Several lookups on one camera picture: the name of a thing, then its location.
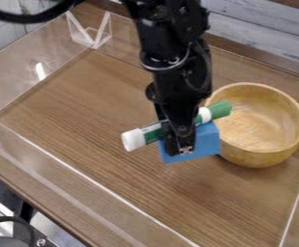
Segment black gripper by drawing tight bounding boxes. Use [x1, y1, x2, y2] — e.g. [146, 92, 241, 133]
[145, 61, 213, 156]

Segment green and white marker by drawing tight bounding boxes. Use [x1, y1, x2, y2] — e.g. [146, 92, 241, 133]
[122, 100, 233, 151]

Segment blue foam block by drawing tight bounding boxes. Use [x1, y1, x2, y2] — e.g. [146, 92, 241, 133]
[158, 122, 221, 164]

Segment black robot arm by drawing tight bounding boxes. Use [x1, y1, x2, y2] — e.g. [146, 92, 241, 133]
[120, 0, 213, 155]

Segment brown wooden bowl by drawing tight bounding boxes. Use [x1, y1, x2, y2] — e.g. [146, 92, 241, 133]
[206, 82, 299, 168]

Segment clear acrylic tray wall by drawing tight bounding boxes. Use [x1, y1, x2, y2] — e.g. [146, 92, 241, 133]
[0, 4, 299, 247]

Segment clear acrylic corner bracket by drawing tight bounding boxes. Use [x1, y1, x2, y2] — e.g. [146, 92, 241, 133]
[66, 12, 112, 50]

